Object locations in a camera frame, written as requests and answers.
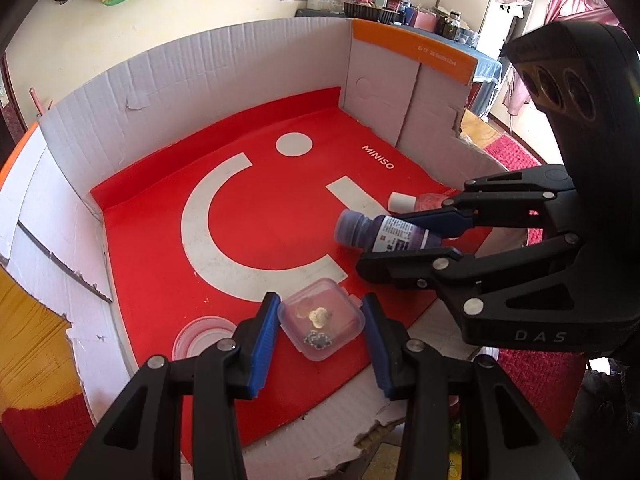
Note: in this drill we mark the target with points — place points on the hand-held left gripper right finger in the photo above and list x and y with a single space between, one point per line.
376 340

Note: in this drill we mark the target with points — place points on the small clear cup white lid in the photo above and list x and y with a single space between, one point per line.
410 202

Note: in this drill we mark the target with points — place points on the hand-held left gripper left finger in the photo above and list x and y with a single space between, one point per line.
265 340

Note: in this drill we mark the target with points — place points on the dark purple bottle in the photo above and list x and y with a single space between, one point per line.
385 235

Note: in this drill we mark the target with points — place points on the white refrigerator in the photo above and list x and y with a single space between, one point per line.
510 15

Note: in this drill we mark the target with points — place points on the clear square plastic box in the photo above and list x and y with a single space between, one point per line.
320 317

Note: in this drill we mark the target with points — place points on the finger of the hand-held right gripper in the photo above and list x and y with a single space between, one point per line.
440 220
400 265

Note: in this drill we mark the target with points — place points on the pink shoehorn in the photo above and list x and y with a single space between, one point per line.
37 102

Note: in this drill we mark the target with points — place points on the clear pink round dish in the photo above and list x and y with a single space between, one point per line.
200 340

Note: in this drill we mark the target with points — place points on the orange and white cardboard box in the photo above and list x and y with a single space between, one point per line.
200 85

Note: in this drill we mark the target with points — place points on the red sheet with white print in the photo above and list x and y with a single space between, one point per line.
260 200

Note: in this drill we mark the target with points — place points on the red knitted tablecloth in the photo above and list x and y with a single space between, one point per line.
530 390

